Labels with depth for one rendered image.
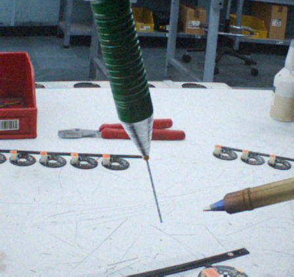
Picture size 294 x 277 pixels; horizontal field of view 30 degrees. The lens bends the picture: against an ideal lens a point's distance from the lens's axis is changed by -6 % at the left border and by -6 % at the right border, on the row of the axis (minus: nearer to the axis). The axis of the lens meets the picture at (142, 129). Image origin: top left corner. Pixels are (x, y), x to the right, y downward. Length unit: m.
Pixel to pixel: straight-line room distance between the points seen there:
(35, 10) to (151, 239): 4.34
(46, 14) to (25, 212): 4.32
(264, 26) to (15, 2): 2.14
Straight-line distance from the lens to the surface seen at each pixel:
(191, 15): 4.51
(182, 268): 0.26
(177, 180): 0.49
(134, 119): 0.17
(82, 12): 4.75
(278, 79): 0.67
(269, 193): 0.20
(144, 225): 0.42
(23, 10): 4.69
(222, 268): 0.26
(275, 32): 4.92
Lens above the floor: 0.96
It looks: 21 degrees down
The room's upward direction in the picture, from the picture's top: 5 degrees clockwise
